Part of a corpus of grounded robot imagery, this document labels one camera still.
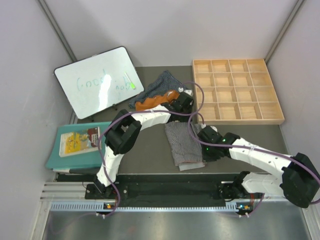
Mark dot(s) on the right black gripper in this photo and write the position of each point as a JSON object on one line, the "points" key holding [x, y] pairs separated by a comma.
{"points": [[208, 158]]}

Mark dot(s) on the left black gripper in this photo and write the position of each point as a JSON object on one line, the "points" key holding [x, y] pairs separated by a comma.
{"points": [[186, 118]]}

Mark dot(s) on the grey striped underwear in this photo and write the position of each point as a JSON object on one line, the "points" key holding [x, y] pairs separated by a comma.
{"points": [[186, 152]]}

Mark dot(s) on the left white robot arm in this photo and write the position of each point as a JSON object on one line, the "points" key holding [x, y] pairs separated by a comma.
{"points": [[123, 132]]}

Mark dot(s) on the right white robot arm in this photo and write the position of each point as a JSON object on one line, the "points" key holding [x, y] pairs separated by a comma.
{"points": [[294, 178]]}

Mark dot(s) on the orange underwear white waistband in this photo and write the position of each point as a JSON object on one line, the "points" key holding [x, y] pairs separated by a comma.
{"points": [[152, 102]]}

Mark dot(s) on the dark blue striped underwear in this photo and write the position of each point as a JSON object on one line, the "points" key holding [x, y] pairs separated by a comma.
{"points": [[164, 83]]}

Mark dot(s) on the wooden compartment tray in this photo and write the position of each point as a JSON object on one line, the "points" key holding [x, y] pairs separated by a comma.
{"points": [[235, 92]]}

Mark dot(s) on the green marker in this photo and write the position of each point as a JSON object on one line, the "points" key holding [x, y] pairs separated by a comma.
{"points": [[128, 82]]}

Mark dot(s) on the white whiteboard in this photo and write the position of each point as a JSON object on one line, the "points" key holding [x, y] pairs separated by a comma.
{"points": [[96, 83]]}

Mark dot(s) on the yellow picture book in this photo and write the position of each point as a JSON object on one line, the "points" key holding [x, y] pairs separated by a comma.
{"points": [[79, 142]]}

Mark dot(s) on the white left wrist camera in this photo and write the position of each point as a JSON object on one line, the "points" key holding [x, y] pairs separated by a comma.
{"points": [[187, 91]]}

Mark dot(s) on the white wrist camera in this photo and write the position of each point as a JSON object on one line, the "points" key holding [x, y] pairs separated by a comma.
{"points": [[187, 91], [203, 125]]}

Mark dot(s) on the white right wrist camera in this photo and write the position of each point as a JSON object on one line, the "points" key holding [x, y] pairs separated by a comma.
{"points": [[203, 125]]}

